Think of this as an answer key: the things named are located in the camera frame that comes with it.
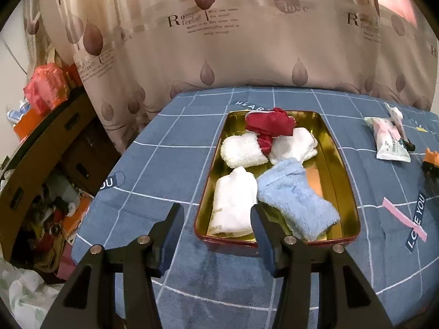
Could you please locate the blue checked blanket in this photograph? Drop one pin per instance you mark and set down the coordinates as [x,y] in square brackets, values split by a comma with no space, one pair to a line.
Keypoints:
[164,178]

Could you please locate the red tin box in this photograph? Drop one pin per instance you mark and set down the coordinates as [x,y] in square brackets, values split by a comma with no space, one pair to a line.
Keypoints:
[327,174]

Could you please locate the small black object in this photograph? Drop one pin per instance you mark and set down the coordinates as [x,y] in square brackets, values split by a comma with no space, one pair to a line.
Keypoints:
[410,145]

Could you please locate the pile of clutter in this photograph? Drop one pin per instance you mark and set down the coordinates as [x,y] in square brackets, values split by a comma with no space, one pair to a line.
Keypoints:
[51,219]

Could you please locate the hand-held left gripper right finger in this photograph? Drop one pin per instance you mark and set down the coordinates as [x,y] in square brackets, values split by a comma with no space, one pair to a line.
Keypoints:
[265,240]

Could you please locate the white plastic packet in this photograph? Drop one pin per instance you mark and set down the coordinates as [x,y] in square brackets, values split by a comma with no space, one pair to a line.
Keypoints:
[396,116]

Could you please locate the white towel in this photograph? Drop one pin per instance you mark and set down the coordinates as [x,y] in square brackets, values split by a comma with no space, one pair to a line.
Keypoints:
[233,198]

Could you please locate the leaf print curtain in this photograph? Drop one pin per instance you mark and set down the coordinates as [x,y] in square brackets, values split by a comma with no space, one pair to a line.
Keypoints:
[240,41]

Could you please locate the white leaf print paper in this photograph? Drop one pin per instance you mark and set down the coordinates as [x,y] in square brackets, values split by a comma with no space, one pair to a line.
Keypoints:
[27,294]

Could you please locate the orange plastic bag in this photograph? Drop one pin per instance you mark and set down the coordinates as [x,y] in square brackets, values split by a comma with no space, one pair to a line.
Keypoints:
[46,87]

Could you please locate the white fluffy sock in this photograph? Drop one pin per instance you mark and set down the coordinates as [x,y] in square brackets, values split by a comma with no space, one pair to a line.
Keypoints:
[240,150]

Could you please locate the wooden cabinet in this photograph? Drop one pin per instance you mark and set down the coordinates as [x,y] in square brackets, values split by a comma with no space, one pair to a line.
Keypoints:
[51,133]

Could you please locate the red and white ruffled cloth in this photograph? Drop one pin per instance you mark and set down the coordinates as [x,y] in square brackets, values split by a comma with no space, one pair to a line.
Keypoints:
[271,123]

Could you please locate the red orange box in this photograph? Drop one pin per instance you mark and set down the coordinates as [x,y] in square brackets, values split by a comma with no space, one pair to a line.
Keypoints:
[74,73]

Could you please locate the pink and white wipes packet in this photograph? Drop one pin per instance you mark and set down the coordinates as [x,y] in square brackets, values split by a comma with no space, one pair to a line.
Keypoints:
[389,142]

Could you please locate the pink box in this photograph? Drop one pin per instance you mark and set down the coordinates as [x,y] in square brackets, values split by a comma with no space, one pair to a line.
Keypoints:
[67,267]

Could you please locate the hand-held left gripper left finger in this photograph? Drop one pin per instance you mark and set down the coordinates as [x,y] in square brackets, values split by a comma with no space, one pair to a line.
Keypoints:
[169,243]

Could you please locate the white ribbed sock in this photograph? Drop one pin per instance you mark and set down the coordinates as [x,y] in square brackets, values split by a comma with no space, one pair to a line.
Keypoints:
[295,144]

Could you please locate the light blue towel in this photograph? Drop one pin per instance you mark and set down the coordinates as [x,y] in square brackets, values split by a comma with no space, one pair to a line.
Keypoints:
[295,195]

